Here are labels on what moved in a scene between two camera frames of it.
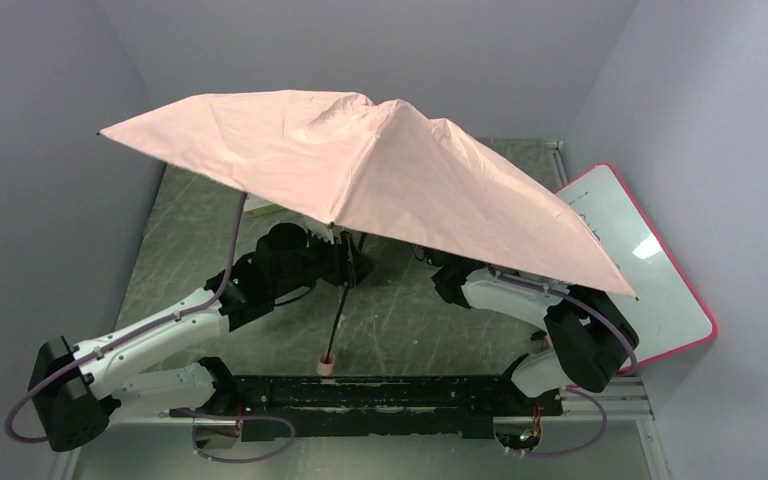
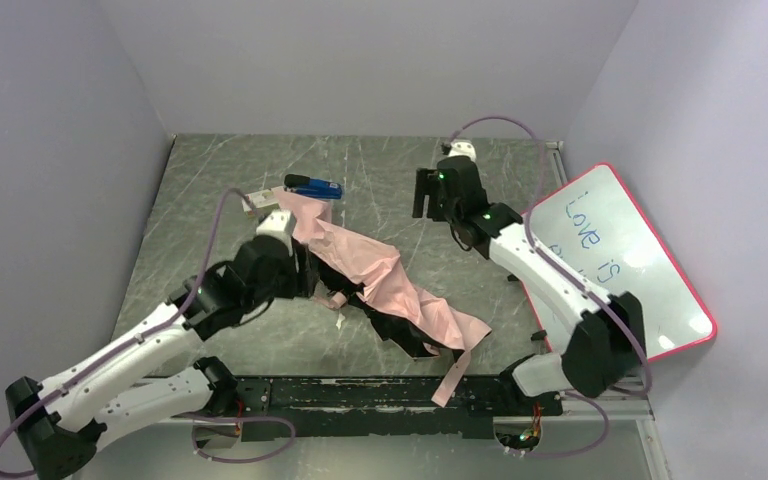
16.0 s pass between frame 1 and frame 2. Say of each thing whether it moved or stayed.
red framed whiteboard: stayed
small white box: stayed
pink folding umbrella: moved
